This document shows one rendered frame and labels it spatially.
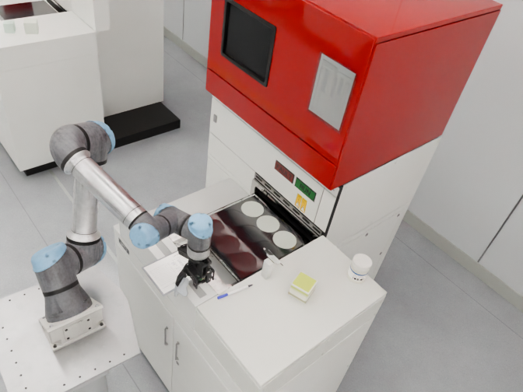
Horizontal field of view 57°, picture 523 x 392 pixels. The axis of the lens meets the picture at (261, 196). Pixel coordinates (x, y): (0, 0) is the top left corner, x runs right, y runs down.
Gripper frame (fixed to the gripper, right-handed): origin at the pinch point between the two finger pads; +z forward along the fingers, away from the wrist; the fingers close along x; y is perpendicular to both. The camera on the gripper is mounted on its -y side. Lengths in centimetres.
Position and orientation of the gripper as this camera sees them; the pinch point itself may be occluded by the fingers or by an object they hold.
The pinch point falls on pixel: (192, 285)
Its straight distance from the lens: 175.3
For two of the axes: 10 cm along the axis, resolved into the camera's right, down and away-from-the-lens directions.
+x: 7.6, -3.5, 5.5
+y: 6.3, 5.8, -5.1
